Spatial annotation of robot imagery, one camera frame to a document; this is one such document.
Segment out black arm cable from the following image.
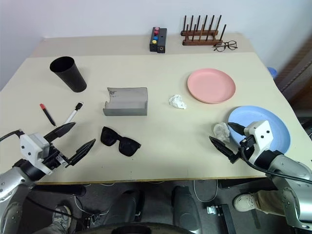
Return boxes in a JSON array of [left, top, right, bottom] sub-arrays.
[[240, 145, 312, 185], [0, 130, 25, 142]]

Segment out dark rounded shell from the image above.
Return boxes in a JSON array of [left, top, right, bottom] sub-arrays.
[[171, 185, 203, 232], [107, 189, 145, 226]]

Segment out black box with coloured buttons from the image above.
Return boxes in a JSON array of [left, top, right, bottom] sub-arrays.
[[149, 27, 161, 52]]

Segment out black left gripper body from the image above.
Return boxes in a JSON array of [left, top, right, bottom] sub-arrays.
[[41, 143, 71, 172]]

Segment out grey glasses case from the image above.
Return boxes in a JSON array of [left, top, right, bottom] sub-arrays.
[[102, 87, 149, 117]]

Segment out grey trouser leg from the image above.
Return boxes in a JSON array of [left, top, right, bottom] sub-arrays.
[[29, 220, 66, 234]]

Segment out pink plate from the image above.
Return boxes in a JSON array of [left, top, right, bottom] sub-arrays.
[[187, 68, 236, 105]]

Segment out black plastic cup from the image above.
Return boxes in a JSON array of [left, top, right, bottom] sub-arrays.
[[49, 56, 88, 93]]

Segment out black pen with red cap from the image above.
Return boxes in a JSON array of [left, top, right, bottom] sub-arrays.
[[39, 103, 57, 127]]

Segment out white cable loop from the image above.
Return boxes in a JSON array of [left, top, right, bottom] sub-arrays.
[[193, 179, 219, 203]]

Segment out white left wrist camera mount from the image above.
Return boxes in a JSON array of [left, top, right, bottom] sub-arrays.
[[19, 131, 54, 176]]

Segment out blue plate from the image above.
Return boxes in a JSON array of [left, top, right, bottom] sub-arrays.
[[227, 105, 292, 156]]

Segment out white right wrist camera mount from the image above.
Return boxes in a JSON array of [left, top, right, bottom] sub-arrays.
[[243, 119, 273, 164]]

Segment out white tissue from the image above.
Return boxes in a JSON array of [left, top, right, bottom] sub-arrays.
[[213, 122, 231, 142], [168, 94, 188, 110]]

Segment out black sunglasses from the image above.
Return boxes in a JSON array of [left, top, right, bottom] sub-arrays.
[[100, 126, 142, 157]]

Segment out black metal post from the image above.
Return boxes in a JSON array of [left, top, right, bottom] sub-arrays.
[[220, 204, 237, 234]]

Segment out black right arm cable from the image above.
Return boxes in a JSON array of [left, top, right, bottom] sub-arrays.
[[240, 145, 312, 185]]

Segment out grey sneaker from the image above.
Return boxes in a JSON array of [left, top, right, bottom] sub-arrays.
[[52, 205, 73, 232]]

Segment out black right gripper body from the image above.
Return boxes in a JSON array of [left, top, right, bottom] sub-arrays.
[[233, 135, 256, 163]]

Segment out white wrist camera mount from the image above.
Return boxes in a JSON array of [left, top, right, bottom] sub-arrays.
[[19, 131, 54, 176], [243, 119, 273, 164]]

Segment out white sneaker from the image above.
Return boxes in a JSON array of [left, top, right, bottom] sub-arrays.
[[233, 193, 259, 212]]

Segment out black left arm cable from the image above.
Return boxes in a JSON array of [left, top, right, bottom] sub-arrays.
[[0, 130, 25, 142]]

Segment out thin-framed clear eyeglasses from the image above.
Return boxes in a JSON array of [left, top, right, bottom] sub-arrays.
[[214, 40, 238, 52]]

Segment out beige trouser leg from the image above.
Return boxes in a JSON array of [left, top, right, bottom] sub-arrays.
[[253, 189, 287, 216]]

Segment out brown wooden peg rack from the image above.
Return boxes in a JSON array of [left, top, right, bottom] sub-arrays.
[[180, 15, 227, 46]]

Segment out white marker with black cap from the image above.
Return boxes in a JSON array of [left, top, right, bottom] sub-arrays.
[[63, 102, 84, 124]]

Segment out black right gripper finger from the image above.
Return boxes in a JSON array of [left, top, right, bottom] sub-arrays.
[[209, 136, 241, 164], [227, 121, 246, 137]]

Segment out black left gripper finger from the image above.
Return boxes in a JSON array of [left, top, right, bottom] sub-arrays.
[[65, 138, 97, 168], [43, 121, 77, 143]]

